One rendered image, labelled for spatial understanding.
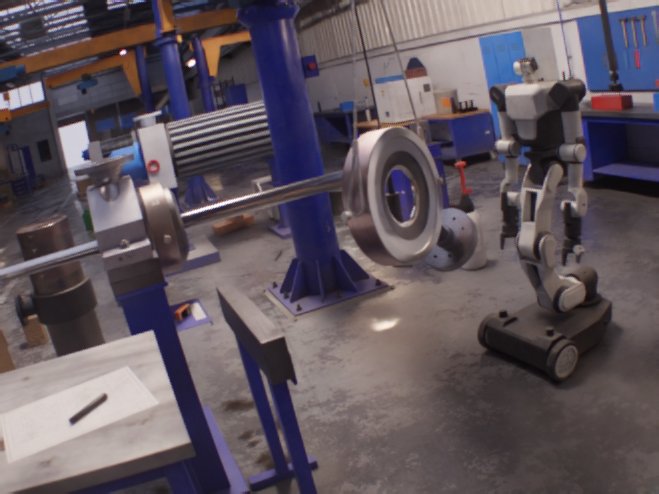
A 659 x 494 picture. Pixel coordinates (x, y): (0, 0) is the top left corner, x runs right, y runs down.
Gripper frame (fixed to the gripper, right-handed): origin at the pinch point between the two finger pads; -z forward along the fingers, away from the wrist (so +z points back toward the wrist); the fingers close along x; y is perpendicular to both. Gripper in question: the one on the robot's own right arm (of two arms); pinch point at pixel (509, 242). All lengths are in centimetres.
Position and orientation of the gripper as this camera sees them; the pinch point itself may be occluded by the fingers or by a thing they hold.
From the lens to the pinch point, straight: 303.9
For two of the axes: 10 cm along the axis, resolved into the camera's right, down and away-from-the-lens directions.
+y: 4.2, 1.5, -8.9
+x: -9.1, 0.9, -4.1
